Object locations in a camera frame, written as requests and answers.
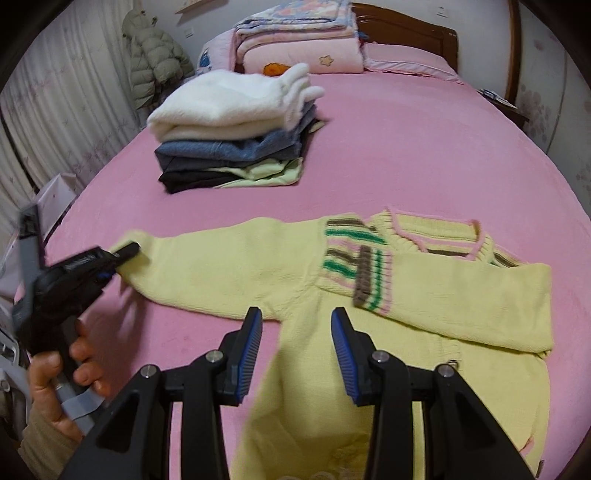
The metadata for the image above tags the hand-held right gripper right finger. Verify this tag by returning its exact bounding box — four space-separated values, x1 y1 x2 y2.
331 307 536 480

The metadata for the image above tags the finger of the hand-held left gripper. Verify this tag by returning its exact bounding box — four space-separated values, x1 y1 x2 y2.
99 242 140 282

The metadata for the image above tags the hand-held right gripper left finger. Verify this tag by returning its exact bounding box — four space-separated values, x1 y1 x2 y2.
58 306 265 480

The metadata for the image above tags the yellow striped knit sweater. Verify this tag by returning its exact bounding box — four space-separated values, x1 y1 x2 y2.
113 209 555 480

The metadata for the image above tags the person's left forearm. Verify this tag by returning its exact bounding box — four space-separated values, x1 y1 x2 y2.
17 406 81 480

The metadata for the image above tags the person's left hand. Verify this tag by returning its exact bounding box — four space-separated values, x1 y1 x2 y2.
27 320 112 444

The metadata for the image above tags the white box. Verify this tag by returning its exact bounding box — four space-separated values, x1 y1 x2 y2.
36 172 80 219

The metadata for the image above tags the black garment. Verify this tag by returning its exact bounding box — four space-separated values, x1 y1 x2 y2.
159 168 247 195

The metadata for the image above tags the dark grey garment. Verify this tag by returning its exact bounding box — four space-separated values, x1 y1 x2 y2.
156 154 262 180

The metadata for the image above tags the blue denim garment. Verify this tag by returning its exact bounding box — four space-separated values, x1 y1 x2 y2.
154 102 320 169

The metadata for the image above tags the light green garment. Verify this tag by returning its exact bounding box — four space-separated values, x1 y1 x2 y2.
208 157 304 189

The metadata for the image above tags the pale floral curtain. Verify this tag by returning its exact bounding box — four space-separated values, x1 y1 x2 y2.
0 2 145 241

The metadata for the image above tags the white fluffy sweater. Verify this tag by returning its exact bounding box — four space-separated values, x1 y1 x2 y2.
147 62 326 141

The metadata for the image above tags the grey-green puffer jacket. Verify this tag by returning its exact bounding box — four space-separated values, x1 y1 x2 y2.
121 9 196 110

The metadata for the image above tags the pink bed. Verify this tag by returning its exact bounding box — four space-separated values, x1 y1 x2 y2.
14 44 591 480

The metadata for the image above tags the light pink printed pillow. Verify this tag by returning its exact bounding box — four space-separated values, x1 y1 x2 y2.
194 30 246 77

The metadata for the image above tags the folded floral quilt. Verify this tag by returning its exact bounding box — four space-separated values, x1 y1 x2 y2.
235 0 360 47

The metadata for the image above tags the wooden nightstand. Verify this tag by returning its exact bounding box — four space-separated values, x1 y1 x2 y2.
478 88 531 131

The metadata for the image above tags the pink ruffled pillow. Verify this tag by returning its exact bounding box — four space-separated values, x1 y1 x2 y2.
364 41 465 85

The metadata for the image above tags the wooden headboard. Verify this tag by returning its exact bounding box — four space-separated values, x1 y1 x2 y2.
348 2 459 75

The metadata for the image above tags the wooden wall shelf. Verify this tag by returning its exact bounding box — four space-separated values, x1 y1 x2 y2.
177 0 219 14

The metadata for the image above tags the brown wooden frame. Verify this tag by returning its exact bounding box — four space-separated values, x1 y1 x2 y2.
505 0 523 103

